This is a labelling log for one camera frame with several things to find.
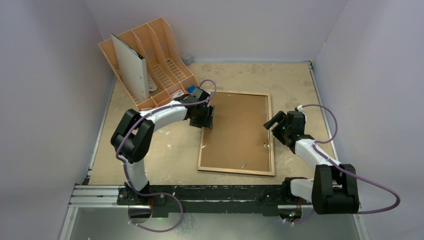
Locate red white small box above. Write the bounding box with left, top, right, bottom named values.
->
left=170, top=89, right=185, bottom=99

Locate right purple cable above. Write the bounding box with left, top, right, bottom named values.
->
left=281, top=104, right=401, bottom=226

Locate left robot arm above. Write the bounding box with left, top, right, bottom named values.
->
left=110, top=86, right=216, bottom=205

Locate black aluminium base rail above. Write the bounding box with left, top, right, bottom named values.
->
left=67, top=183, right=362, bottom=220

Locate purple cable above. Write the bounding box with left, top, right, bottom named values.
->
left=115, top=79, right=218, bottom=233
left=281, top=104, right=401, bottom=226

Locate brown backing board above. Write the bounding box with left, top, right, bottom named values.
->
left=200, top=92, right=272, bottom=173

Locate white binder folder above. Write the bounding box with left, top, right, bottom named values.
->
left=110, top=33, right=150, bottom=102

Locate orange file organizer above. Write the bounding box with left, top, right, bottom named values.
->
left=98, top=17, right=199, bottom=110

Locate blue small box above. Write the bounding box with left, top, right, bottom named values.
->
left=187, top=85, right=196, bottom=94

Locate wooden picture frame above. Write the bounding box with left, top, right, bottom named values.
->
left=197, top=90, right=276, bottom=177

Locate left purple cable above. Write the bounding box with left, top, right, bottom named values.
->
left=115, top=79, right=218, bottom=233

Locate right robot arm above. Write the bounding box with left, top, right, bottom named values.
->
left=263, top=110, right=360, bottom=215

